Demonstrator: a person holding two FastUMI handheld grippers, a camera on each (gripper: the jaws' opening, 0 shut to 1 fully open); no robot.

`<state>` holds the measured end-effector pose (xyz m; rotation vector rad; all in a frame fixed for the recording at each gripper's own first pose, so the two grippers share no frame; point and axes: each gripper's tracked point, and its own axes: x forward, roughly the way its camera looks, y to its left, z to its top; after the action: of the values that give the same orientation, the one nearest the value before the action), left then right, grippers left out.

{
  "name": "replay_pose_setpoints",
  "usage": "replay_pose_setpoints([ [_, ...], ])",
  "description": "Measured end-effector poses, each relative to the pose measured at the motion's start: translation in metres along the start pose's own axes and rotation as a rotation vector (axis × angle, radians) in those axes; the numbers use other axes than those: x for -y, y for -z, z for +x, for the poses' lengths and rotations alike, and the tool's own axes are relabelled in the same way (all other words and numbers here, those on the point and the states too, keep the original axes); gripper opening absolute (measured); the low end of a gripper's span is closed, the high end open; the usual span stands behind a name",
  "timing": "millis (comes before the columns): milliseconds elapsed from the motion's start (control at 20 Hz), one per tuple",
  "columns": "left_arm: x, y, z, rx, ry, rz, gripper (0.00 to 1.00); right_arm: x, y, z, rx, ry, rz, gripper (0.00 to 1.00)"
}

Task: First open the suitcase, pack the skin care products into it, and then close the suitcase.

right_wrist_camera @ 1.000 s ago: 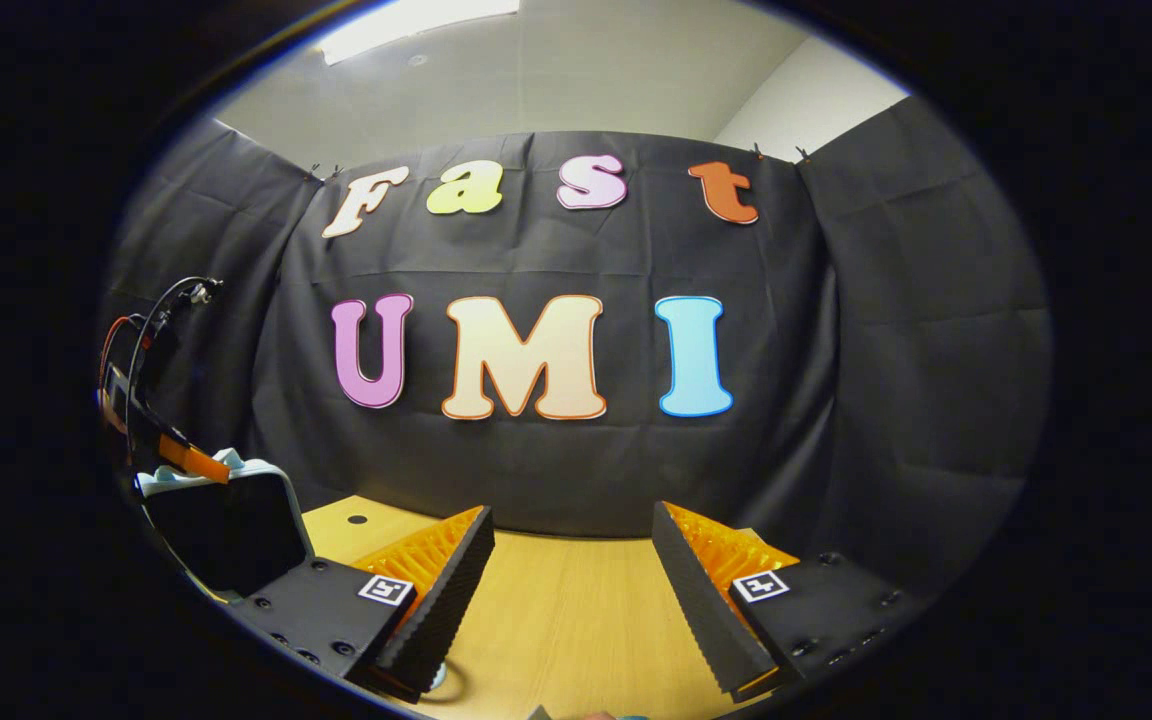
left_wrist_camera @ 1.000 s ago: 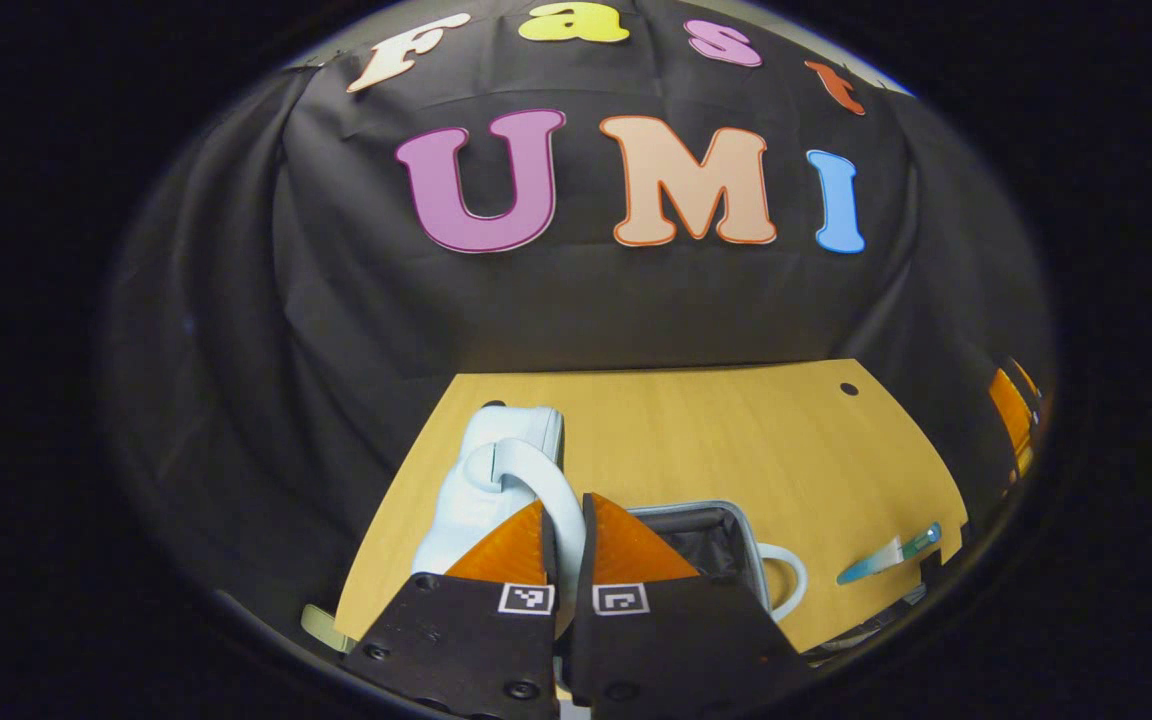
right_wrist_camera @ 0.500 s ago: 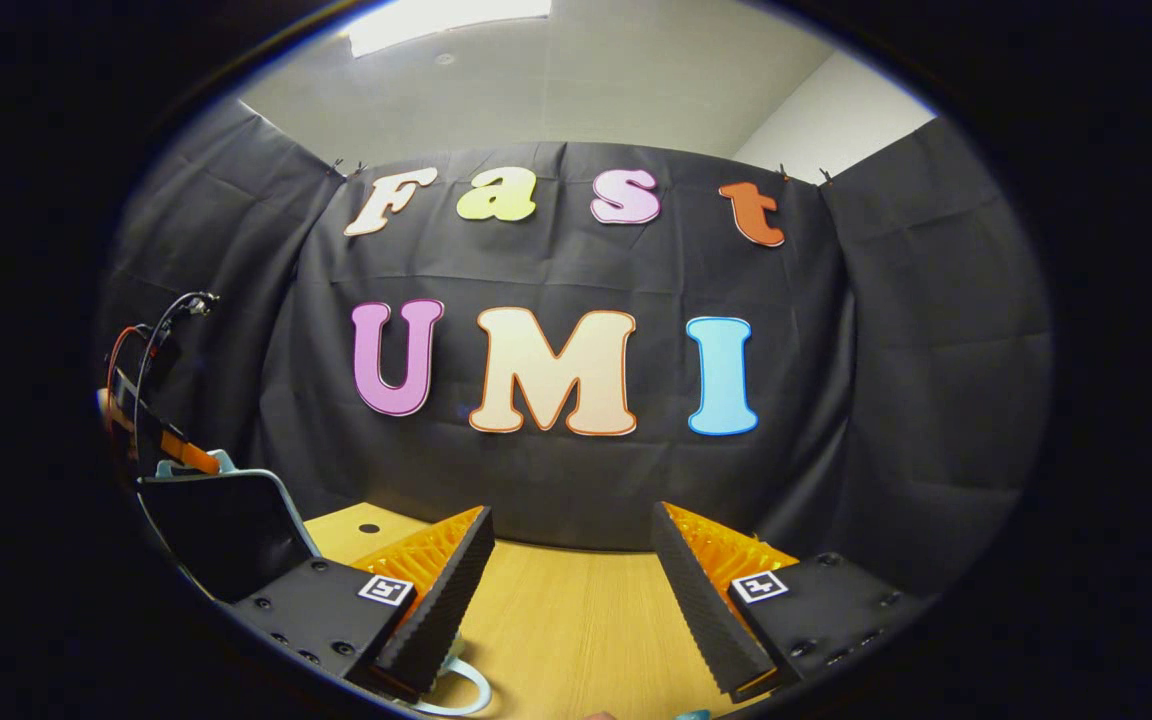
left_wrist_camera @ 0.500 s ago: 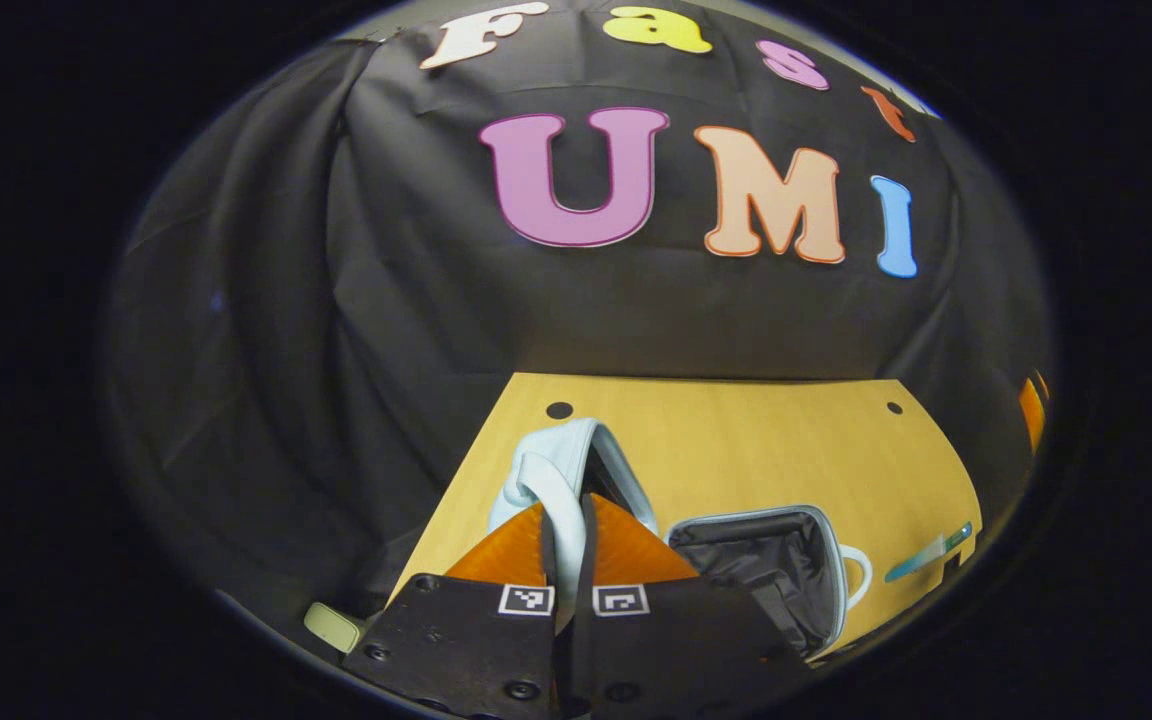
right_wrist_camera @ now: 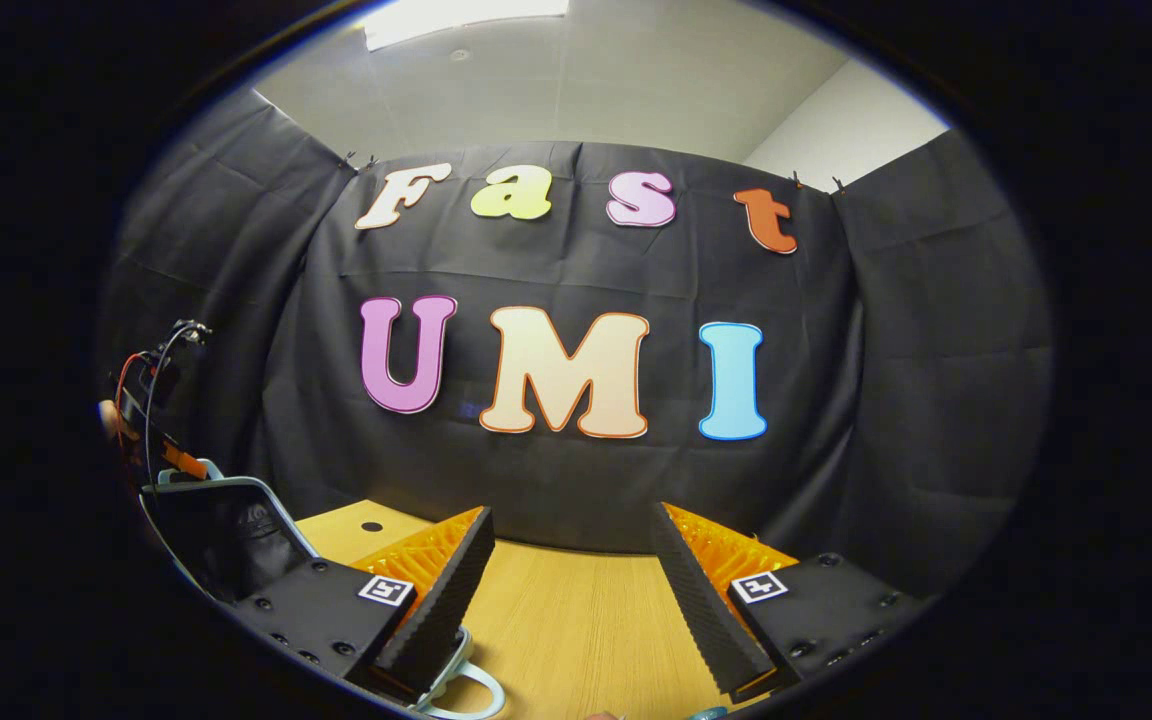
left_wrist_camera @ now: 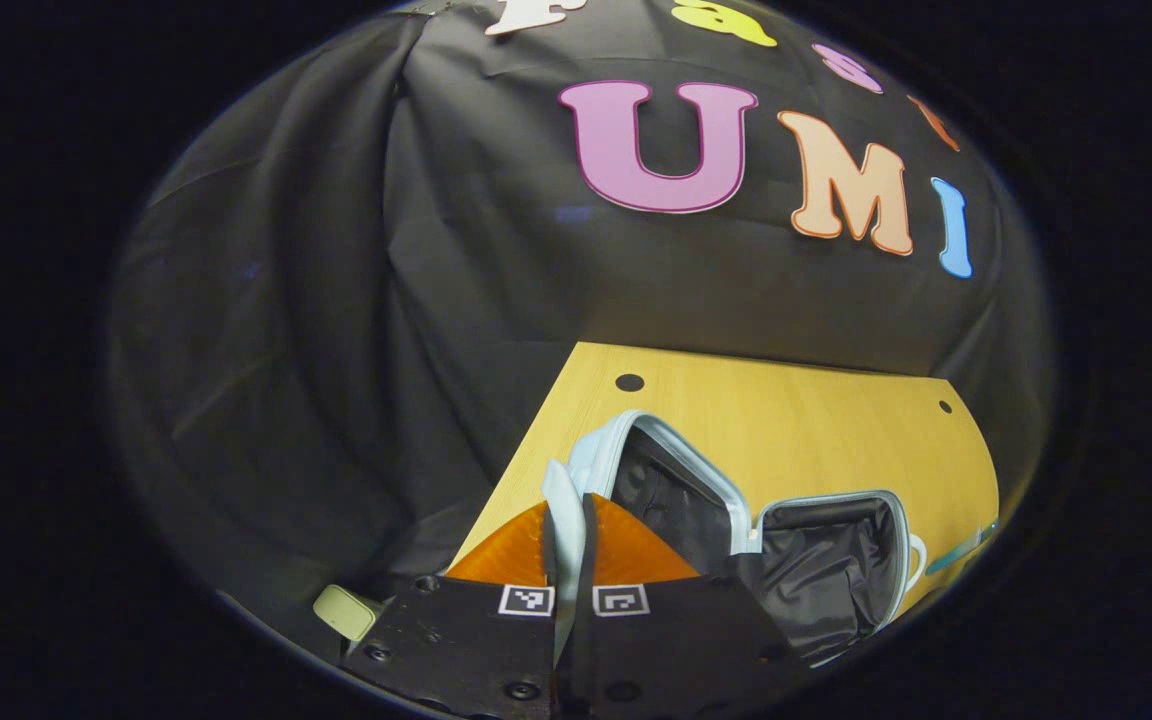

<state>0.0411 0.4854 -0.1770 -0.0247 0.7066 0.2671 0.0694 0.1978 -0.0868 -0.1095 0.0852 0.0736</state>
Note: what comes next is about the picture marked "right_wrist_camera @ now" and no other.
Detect black cable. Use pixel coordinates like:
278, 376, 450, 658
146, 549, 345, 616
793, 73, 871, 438
141, 320, 209, 486

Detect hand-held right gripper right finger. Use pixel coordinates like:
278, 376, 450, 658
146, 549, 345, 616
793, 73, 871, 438
649, 500, 927, 704

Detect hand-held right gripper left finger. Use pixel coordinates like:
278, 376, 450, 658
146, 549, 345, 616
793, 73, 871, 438
226, 505, 497, 703

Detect light blue suitcase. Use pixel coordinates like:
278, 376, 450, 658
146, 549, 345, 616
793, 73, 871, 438
139, 458, 507, 719

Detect red cable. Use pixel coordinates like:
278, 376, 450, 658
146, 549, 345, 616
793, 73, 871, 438
114, 350, 149, 401

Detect black backdrop cloth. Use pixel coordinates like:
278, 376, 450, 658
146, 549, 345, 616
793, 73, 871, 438
96, 88, 1055, 601

